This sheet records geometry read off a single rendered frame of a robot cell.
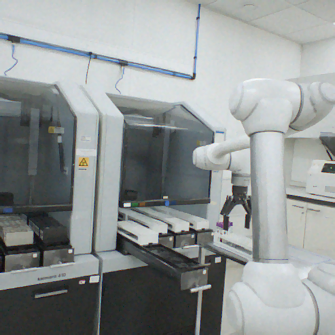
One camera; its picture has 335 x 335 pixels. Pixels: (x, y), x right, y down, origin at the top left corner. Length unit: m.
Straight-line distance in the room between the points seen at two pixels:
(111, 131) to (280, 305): 1.13
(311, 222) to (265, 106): 2.82
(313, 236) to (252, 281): 2.81
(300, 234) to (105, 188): 2.57
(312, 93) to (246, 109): 0.21
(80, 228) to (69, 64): 1.52
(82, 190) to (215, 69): 2.35
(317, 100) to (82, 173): 1.08
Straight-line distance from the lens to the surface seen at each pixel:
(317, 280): 1.09
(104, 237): 1.79
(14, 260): 1.59
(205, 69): 3.57
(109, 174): 1.74
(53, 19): 2.91
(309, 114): 1.13
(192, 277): 1.43
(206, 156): 1.52
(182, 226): 1.97
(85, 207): 1.71
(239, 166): 1.59
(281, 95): 1.07
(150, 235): 1.68
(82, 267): 1.69
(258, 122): 1.03
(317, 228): 3.74
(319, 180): 3.71
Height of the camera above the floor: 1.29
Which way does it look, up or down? 3 degrees down
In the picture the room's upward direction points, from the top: 4 degrees clockwise
